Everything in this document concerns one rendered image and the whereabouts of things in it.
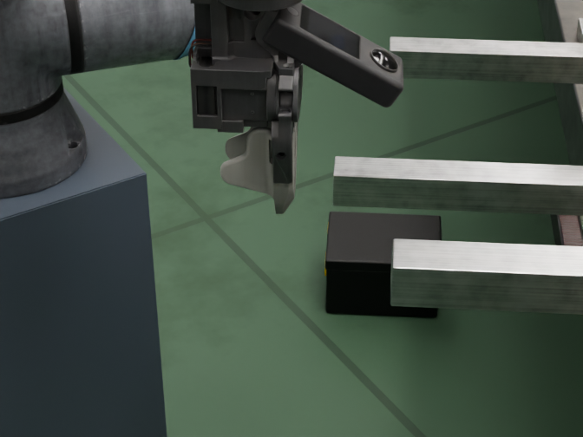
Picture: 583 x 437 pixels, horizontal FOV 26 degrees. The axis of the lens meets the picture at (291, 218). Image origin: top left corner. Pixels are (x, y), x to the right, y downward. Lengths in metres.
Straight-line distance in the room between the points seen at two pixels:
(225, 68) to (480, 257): 0.28
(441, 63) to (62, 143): 0.48
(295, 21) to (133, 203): 0.61
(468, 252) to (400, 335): 1.42
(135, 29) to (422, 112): 1.46
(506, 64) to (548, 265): 0.51
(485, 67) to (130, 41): 0.42
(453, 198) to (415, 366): 1.12
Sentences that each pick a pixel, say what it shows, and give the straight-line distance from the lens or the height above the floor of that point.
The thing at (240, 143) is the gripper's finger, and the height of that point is 0.87.
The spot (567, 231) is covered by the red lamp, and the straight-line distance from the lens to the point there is 1.25.
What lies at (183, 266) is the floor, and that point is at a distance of 2.34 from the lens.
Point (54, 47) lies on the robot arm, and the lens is 1.42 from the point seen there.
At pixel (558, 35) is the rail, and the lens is 1.65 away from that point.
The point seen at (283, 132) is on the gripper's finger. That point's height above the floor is 0.92.
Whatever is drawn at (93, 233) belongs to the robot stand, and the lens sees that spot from 1.52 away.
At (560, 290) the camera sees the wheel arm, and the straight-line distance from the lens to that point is 0.77.
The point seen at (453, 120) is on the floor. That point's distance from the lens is 2.80.
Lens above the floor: 1.42
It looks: 35 degrees down
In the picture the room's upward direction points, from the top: straight up
